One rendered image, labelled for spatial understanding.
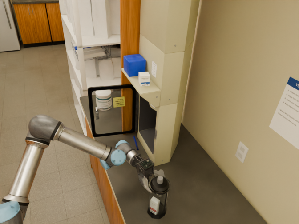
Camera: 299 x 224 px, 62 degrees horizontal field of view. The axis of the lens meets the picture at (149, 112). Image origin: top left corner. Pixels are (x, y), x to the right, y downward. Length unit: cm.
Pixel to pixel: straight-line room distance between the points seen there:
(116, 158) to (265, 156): 76
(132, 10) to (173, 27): 38
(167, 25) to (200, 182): 95
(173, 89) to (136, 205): 67
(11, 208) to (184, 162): 103
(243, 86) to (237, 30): 29
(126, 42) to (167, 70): 38
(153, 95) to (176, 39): 30
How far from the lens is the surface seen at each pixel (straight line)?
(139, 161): 130
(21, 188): 133
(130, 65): 137
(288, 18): 123
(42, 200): 278
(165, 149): 158
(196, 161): 173
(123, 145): 140
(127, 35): 151
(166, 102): 134
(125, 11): 147
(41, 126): 122
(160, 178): 123
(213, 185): 162
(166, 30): 117
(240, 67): 143
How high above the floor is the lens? 215
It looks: 35 degrees down
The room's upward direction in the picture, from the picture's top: 3 degrees clockwise
